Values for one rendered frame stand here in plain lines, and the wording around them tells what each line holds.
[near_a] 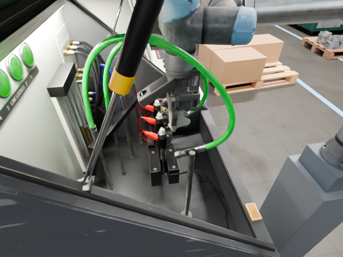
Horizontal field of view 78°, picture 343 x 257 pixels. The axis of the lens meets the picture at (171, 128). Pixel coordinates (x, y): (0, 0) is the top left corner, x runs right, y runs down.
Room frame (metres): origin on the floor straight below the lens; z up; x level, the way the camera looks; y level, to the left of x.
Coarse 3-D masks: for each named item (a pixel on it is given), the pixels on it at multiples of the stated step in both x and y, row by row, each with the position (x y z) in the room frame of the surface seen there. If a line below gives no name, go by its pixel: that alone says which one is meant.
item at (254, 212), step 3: (249, 204) 0.33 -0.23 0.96; (252, 204) 0.33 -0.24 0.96; (249, 207) 0.32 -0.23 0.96; (252, 207) 0.32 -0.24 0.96; (255, 207) 0.32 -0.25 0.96; (252, 210) 0.31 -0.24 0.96; (255, 210) 0.31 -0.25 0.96; (252, 213) 0.30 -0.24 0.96; (255, 213) 0.30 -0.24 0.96; (258, 213) 0.30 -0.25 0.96; (249, 216) 0.30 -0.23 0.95; (252, 216) 0.30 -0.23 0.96; (255, 216) 0.30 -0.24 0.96; (258, 216) 0.30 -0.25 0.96
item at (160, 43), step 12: (120, 36) 0.42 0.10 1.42; (96, 48) 0.44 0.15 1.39; (168, 48) 0.39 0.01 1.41; (180, 48) 0.40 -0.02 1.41; (192, 60) 0.38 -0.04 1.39; (84, 72) 0.45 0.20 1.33; (204, 72) 0.38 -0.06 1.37; (84, 84) 0.45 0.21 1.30; (216, 84) 0.37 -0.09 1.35; (84, 96) 0.45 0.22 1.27; (228, 96) 0.36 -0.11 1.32; (228, 108) 0.36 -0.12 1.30; (228, 132) 0.36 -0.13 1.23; (216, 144) 0.36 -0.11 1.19
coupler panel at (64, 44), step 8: (64, 24) 0.74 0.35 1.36; (64, 32) 0.71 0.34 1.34; (56, 40) 0.63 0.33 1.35; (64, 40) 0.69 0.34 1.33; (72, 40) 0.74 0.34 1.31; (64, 48) 0.66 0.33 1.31; (72, 48) 0.69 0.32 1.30; (64, 56) 0.64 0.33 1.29; (72, 56) 0.72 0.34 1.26; (80, 72) 0.73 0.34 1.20; (80, 80) 0.65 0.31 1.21; (80, 88) 0.69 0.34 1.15
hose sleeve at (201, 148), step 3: (201, 144) 0.38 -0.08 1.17; (204, 144) 0.38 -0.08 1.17; (192, 147) 0.39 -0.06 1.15; (195, 147) 0.38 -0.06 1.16; (198, 147) 0.38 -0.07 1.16; (201, 147) 0.37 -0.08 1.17; (204, 147) 0.37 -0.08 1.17; (183, 150) 0.39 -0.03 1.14; (198, 150) 0.37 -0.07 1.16; (201, 150) 0.37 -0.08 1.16; (204, 150) 0.37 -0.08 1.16; (180, 153) 0.39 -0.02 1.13; (183, 153) 0.38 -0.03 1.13; (183, 156) 0.38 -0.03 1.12
